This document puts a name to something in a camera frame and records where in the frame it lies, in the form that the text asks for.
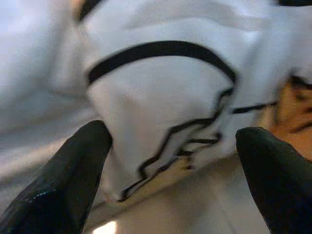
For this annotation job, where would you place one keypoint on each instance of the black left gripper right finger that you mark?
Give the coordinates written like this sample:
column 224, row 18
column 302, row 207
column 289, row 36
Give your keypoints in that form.
column 280, row 185

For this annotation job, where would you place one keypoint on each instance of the white garment with black trim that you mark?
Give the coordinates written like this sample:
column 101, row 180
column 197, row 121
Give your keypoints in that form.
column 156, row 97

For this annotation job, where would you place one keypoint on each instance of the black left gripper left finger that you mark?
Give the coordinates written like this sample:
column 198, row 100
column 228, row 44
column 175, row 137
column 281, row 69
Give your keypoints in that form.
column 61, row 185

